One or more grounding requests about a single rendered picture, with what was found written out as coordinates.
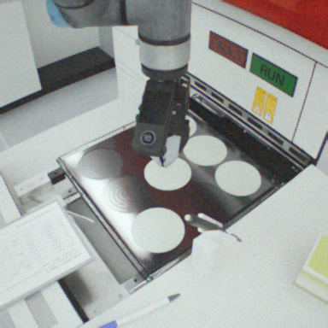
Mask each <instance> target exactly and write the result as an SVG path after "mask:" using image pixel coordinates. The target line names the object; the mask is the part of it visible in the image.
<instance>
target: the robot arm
mask: <svg viewBox="0 0 328 328"><path fill-rule="evenodd" d="M191 3H192V0H46V9H47V14H48V16H49V17H50V21H51V22H52V24H54V26H57V27H64V28H68V27H71V28H73V29H74V28H75V29H81V28H84V27H91V26H99V27H105V26H137V27H138V38H139V39H135V44H136V45H139V60H140V61H141V70H142V74H143V75H144V76H146V77H149V78H150V79H148V80H147V82H146V85H145V88H144V91H143V95H142V102H141V104H139V106H138V110H139V112H138V114H137V116H136V117H135V118H136V130H135V133H134V138H133V140H132V147H133V148H134V150H135V151H136V152H137V153H138V154H140V155H148V156H150V157H151V158H152V159H153V160H154V161H155V162H156V163H158V165H159V166H160V167H168V166H170V165H171V163H173V162H174V161H175V160H176V159H177V157H178V156H179V154H180V153H181V152H182V150H184V147H185V145H186V144H187V142H188V140H189V137H190V126H189V124H190V120H187V119H186V118H185V115H186V113H188V110H189V106H190V81H189V80H182V79H180V77H183V76H185V75H186V74H187V71H188V62H189V60H190V48H191V43H190V25H191ZM182 84H187V87H185V86H184V85H182ZM185 107H186V108H185ZM165 149H166V151H165ZM164 151H165V155H164V156H165V158H164V160H163V157H162V156H163V154H164Z"/></svg>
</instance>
